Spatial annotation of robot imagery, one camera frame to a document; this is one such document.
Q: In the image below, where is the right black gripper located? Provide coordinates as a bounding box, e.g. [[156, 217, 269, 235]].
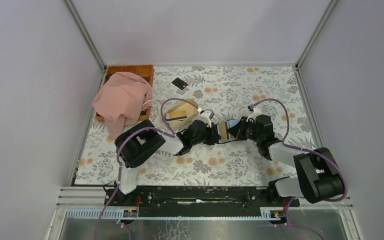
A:
[[227, 116, 261, 144]]

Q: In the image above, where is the black card holder wallet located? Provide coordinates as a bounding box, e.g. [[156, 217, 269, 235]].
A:
[[214, 118, 247, 144]]

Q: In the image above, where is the grey striped credit card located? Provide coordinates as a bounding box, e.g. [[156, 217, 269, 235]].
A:
[[165, 112, 182, 123]]

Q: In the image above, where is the black credit card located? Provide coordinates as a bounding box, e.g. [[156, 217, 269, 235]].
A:
[[171, 77, 188, 90]]

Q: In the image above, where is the gold striped credit card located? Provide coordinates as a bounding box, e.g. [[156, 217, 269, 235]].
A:
[[165, 110, 188, 124]]

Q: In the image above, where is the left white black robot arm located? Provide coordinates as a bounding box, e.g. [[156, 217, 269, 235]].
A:
[[114, 120, 221, 206]]

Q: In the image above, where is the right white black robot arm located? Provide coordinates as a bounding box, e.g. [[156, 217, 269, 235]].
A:
[[227, 114, 348, 206]]

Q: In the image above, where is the beige oval tray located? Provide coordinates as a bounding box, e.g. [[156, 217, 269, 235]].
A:
[[163, 98, 199, 130]]

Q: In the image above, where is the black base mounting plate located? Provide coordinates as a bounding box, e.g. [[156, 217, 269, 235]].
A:
[[104, 185, 290, 213]]

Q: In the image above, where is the wooden compartment box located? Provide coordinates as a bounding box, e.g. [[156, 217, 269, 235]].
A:
[[95, 64, 154, 123]]

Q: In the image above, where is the pink cloth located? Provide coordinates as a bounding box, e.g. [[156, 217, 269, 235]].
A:
[[92, 72, 153, 140]]

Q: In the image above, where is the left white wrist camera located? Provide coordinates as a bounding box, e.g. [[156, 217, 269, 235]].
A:
[[196, 108, 215, 128]]

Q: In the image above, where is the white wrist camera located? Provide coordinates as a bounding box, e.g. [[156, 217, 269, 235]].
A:
[[246, 105, 263, 122], [196, 108, 215, 128]]

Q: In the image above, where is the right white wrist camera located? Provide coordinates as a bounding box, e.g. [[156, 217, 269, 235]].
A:
[[246, 105, 263, 122]]

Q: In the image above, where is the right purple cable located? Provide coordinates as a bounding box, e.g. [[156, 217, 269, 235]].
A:
[[248, 98, 349, 203]]

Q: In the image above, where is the aluminium front rail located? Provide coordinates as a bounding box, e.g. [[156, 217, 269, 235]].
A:
[[66, 207, 286, 221]]

